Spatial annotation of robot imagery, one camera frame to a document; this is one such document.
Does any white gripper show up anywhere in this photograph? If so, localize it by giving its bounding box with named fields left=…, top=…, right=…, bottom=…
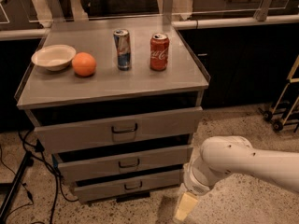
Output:
left=173, top=157, right=231, bottom=224

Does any grey bottom drawer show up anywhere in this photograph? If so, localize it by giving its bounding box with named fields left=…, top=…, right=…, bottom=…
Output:
left=74, top=169, right=183, bottom=203

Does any grey drawer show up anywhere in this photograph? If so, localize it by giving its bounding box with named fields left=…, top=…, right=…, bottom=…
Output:
left=74, top=169, right=183, bottom=203
left=36, top=106, right=202, bottom=153
left=58, top=145, right=192, bottom=182

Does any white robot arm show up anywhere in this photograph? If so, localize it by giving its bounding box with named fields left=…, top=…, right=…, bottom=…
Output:
left=173, top=136, right=299, bottom=224

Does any grey drawer cabinet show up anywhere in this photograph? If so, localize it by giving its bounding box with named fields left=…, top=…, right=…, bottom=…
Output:
left=18, top=27, right=208, bottom=192

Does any grey middle drawer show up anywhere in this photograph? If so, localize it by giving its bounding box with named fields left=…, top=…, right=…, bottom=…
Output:
left=58, top=145, right=192, bottom=182

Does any grey top drawer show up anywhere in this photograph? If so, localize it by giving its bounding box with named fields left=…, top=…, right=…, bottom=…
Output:
left=36, top=106, right=202, bottom=153

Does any yellow wheeled cart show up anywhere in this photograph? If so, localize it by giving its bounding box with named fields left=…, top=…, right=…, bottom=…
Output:
left=259, top=55, right=299, bottom=132

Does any red cola can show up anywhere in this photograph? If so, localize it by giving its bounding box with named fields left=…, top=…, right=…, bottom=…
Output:
left=150, top=33, right=170, bottom=71

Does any black tripod leg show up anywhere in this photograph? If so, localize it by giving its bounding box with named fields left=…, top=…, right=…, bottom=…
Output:
left=0, top=151, right=33, bottom=224

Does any orange fruit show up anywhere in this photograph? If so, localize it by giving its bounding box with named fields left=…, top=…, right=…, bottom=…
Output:
left=72, top=52, right=96, bottom=77

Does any blue silver drink can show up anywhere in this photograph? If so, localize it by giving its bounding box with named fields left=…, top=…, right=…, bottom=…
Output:
left=113, top=29, right=131, bottom=71

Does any white bowl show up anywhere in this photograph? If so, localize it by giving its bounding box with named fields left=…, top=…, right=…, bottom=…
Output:
left=31, top=45, right=76, bottom=71

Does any black floor cable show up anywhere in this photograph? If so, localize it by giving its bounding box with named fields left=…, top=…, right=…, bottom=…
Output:
left=0, top=129, right=78, bottom=224

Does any white counter rail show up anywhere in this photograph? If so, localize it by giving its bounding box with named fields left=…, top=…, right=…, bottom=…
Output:
left=0, top=15, right=299, bottom=41

